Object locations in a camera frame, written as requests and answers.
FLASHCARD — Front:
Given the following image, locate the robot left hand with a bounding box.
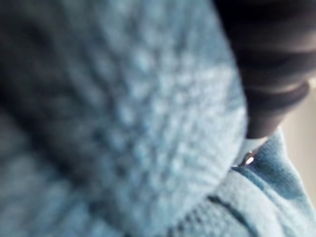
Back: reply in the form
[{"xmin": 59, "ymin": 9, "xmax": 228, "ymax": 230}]
[{"xmin": 212, "ymin": 0, "xmax": 316, "ymax": 166}]

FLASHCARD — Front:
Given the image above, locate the light blue knitted cushion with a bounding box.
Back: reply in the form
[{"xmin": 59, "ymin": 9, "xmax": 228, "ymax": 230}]
[{"xmin": 0, "ymin": 0, "xmax": 316, "ymax": 237}]

